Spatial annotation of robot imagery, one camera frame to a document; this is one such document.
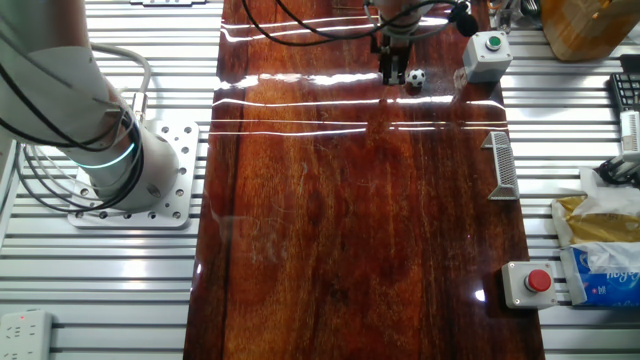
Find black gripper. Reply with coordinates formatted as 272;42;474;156
369;33;414;86

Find black foam ball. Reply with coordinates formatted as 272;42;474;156
448;4;480;38

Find grey box green button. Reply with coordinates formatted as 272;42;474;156
461;30;514;84

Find glossy brown wooden board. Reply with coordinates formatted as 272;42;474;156
182;0;546;360

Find brown cardboard box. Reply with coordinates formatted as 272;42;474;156
539;0;640;62

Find black keyboard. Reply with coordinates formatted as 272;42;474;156
609;72;640;114

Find grey box red button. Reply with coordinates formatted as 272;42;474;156
501;260;559;310

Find gold plastic wrapper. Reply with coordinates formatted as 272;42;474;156
551;195;640;247

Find blue tissue pack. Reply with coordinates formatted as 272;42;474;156
559;244;640;307

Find white power strip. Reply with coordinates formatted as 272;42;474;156
0;308;54;360

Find black cable bundle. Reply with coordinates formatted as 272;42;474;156
597;155;640;187

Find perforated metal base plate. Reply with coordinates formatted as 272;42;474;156
67;119;200;230

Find thick grey cable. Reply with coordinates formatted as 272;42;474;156
89;42;152;124

